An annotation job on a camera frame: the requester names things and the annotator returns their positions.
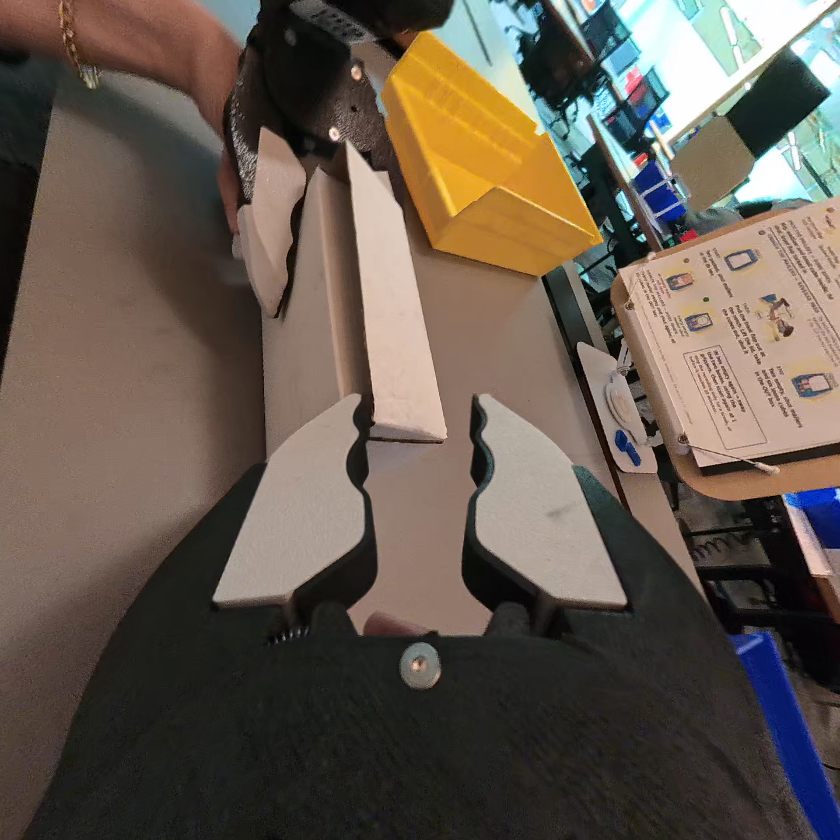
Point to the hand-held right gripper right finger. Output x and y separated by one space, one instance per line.
544 518

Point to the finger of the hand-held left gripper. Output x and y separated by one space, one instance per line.
244 233
272 223

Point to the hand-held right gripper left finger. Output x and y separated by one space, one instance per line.
302 505

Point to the white cardboard box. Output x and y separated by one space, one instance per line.
394 315

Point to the person's left forearm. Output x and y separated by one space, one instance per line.
26 19

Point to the person's left hand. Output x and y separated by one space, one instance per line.
164 39

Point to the blue clip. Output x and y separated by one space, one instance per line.
627 449

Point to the white round device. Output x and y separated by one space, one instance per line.
618 401

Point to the instruction sheet on clipboard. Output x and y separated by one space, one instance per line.
722 487

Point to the black edged side table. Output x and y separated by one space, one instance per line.
571 308

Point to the yellow plastic bin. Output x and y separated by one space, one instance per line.
499 223

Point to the blue plastic crate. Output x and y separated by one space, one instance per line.
781 722

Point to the black panel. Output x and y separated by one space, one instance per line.
778 102

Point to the blue bin with white frame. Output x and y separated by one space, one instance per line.
653 180

